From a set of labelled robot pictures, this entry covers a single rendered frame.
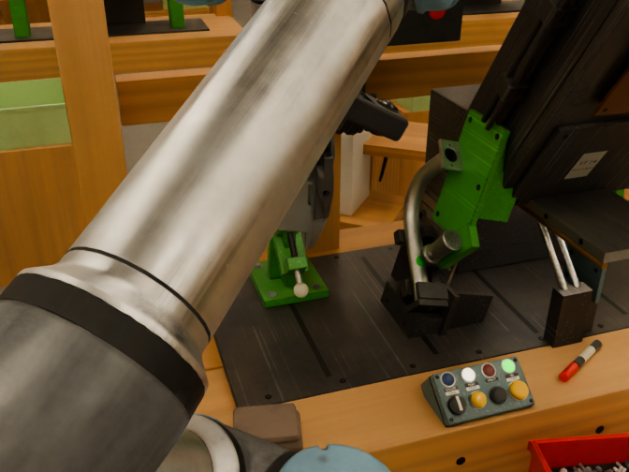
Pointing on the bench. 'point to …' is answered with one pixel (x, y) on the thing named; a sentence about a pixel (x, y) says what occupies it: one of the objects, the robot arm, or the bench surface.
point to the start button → (519, 390)
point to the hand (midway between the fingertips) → (314, 236)
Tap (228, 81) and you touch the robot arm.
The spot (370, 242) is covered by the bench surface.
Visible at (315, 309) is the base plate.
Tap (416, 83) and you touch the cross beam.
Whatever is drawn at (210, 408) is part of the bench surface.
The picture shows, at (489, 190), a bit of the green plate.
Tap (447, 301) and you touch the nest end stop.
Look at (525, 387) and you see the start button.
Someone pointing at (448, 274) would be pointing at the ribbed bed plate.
